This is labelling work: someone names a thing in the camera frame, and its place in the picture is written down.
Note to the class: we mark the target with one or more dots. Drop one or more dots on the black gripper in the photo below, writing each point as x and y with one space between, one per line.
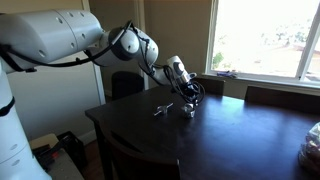
190 88

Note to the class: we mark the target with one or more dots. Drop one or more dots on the large steel measuring cup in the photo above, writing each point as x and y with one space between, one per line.
188 114

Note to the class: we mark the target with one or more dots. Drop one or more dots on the smallest steel measuring cup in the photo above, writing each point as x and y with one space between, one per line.
170 106

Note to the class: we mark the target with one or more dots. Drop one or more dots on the one-third steel measuring cup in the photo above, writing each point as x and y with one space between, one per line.
162 111

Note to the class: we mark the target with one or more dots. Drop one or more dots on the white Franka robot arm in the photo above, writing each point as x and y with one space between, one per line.
40 33

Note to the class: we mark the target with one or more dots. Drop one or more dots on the dark wooden dining chair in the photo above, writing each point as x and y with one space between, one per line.
213 86
283 98

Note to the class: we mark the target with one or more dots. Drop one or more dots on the blue item on sill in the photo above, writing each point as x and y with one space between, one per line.
226 74

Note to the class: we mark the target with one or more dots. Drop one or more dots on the curved-back wooden dining chair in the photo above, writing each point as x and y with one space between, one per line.
140 166

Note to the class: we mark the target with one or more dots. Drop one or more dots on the white baseboard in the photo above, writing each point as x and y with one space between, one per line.
88 137

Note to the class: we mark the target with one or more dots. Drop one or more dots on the black plastic crate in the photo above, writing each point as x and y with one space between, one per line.
75 150

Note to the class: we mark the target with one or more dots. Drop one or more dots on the white framed window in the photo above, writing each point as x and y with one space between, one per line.
308 53

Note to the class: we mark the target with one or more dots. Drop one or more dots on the clear plastic bag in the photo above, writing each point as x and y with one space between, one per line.
311 150

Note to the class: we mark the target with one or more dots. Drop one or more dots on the grey robot stand platform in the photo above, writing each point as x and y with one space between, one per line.
65 168

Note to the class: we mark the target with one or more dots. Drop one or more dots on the beige box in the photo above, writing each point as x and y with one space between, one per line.
43 140

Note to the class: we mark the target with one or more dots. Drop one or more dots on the black and red tool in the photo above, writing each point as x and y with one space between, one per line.
46 156

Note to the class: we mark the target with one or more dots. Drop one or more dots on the white door frame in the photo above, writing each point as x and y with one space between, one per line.
100 86

